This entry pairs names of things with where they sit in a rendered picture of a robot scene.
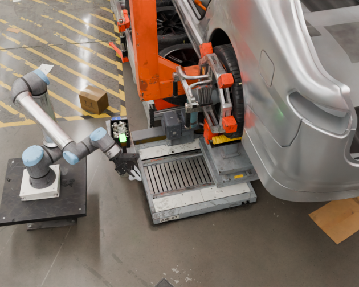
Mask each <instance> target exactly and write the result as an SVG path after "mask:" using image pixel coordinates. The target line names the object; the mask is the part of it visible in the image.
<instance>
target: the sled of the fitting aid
mask: <svg viewBox="0 0 359 287"><path fill-rule="evenodd" d="M199 147H200V148H201V151H202V154H203V156H204V159H205V161H206V163H207V166H208V168H209V170H210V173H211V176H212V178H213V180H214V183H215V185H216V188H220V187H226V186H231V185H235V184H239V183H244V182H249V181H254V180H257V179H259V177H258V175H257V173H256V171H255V169H249V170H243V171H239V172H235V173H230V174H225V175H219V174H218V172H217V170H216V167H215V165H214V162H213V160H212V158H211V155H210V153H209V151H208V148H207V146H206V144H205V141H204V137H202V138H199Z"/></svg>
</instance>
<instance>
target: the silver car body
mask: <svg viewBox="0 0 359 287"><path fill-rule="evenodd" d="M171 1H172V3H173V5H174V7H175V9H176V11H177V14H178V16H179V18H180V20H181V23H182V25H183V27H184V29H185V32H186V34H187V37H188V38H189V40H190V43H191V45H192V46H193V48H194V50H195V52H196V54H197V56H198V58H199V59H201V52H200V49H199V46H200V45H201V44H202V43H207V41H208V38H209V35H210V33H211V31H212V30H213V28H215V27H220V28H222V29H224V31H225V32H226V33H227V35H228V36H229V38H230V40H231V42H232V45H233V47H234V50H235V53H236V56H237V60H238V64H239V69H240V74H241V78H242V85H243V95H244V128H243V136H242V140H241V143H242V145H243V147H244V149H245V151H246V153H247V155H248V157H249V159H250V161H251V163H252V165H253V167H254V169H255V171H256V173H257V175H258V177H259V179H260V181H261V182H262V184H263V186H264V188H265V189H266V190H267V191H268V192H269V193H270V194H271V195H273V196H274V197H276V198H279V199H282V200H287V201H292V202H326V201H332V200H341V199H348V198H355V197H359V0H171Z"/></svg>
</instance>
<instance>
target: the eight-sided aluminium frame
mask: <svg viewBox="0 0 359 287"><path fill-rule="evenodd" d="M213 61H214V62H213ZM214 63H215V64H216V65H217V67H218V70H217V68H216V66H215V64H214ZM198 64H199V71H198V75H202V71H203V67H204V75H206V74H207V72H208V65H210V67H211V69H212V70H213V73H214V75H215V78H216V81H217V86H218V92H219V98H220V102H221V115H220V122H219V124H218V122H217V120H216V118H215V116H214V113H213V111H212V108H211V105H209V106H207V107H205V106H203V107H202V111H203V115H204V116H205V118H206V121H207V123H208V125H209V127H210V129H211V132H212V133H213V134H214V133H224V132H225V130H224V128H223V126H222V117H225V111H226V117H227V116H231V110H232V102H231V99H230V93H229V88H224V90H225V96H226V101H225V100H224V96H223V90H222V89H220V88H219V83H218V78H219V77H220V75H221V74H225V73H226V72H225V70H224V69H223V67H222V65H221V63H220V61H219V60H218V58H217V55H216V54H215V53H213V54H206V55H205V56H204V57H203V58H201V59H200V60H199V63H198ZM203 86H207V84H204V85H199V86H198V87H203ZM209 114H210V116H211V119H212V121H213V123H214V125H215V126H213V123H212V122H211V119H210V117H209Z"/></svg>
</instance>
